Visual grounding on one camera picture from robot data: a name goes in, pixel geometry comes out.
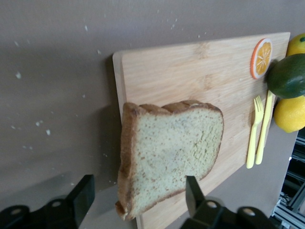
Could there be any orange slice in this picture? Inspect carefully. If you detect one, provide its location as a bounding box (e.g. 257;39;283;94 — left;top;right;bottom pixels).
251;38;273;80

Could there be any wooden cutting board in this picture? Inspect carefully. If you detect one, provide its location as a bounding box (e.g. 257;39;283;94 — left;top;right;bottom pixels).
112;31;292;229

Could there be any green avocado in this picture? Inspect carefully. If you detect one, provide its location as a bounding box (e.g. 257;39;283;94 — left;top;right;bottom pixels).
264;53;305;99

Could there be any yellow plastic knife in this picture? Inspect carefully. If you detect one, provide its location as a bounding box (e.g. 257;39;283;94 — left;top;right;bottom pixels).
255;90;275;166

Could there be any aluminium profile frame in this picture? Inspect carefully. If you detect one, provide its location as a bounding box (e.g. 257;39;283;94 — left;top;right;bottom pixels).
271;128;305;229

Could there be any yellow plastic fork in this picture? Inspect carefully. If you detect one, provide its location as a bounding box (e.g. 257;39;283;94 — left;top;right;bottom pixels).
246;95;264;169

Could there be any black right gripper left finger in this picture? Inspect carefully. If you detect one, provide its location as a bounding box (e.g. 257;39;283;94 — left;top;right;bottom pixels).
33;175;96;229

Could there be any yellow lemon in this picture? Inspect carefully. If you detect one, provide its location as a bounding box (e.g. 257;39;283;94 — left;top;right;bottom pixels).
273;95;305;134
285;33;305;57

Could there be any thick bread slice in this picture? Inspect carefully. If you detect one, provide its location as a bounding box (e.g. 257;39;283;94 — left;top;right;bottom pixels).
115;100;225;221

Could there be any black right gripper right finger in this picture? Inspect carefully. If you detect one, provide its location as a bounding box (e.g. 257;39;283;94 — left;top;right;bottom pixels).
181;175;229;229

